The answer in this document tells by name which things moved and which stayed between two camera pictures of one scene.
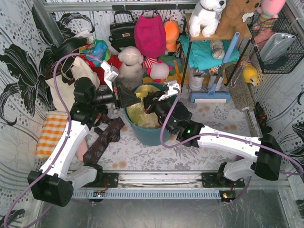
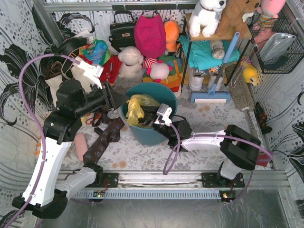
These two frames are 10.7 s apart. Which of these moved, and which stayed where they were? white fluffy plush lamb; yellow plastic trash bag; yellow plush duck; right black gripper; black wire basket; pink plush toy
Moved: right black gripper; yellow plastic trash bag
Stayed: white fluffy plush lamb; pink plush toy; black wire basket; yellow plush duck
